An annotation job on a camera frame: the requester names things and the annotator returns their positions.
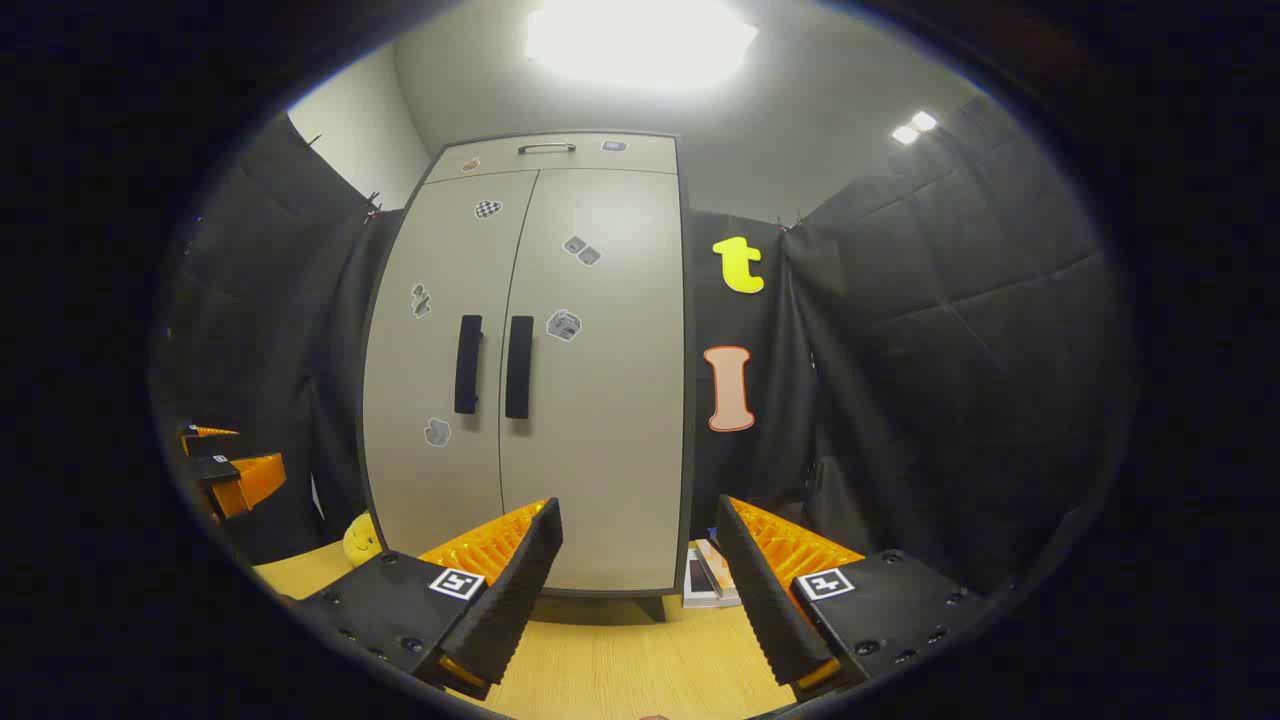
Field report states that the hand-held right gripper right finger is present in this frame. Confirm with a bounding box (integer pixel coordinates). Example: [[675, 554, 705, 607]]
[[716, 494, 988, 696]]

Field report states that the grey cabinet drawer front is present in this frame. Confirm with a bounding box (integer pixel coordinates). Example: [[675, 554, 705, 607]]
[[427, 133, 681, 185]]

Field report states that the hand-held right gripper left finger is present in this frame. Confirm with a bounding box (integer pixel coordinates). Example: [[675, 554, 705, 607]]
[[295, 497, 564, 701]]

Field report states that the large ceiling light panel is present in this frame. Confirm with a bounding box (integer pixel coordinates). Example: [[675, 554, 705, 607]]
[[524, 0, 761, 93]]

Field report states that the thin beige book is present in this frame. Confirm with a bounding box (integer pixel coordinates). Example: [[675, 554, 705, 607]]
[[698, 539, 743, 604]]

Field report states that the black backdrop cloth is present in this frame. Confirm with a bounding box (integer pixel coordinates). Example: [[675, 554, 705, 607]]
[[150, 95, 1136, 601]]

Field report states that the grey shoe cabinet door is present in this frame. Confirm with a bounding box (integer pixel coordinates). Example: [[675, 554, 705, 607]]
[[498, 168, 687, 593], [362, 170, 539, 558]]

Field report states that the white book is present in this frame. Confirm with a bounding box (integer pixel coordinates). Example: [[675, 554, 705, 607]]
[[683, 546, 723, 609]]

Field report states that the yellow plush toy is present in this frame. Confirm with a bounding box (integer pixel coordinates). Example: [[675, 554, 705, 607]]
[[343, 512, 387, 569]]

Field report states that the small ceiling light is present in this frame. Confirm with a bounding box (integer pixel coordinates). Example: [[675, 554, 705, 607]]
[[891, 109, 940, 147]]

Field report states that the grey double-door shoe cabinet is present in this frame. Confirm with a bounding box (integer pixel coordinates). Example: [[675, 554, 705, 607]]
[[360, 130, 696, 623]]

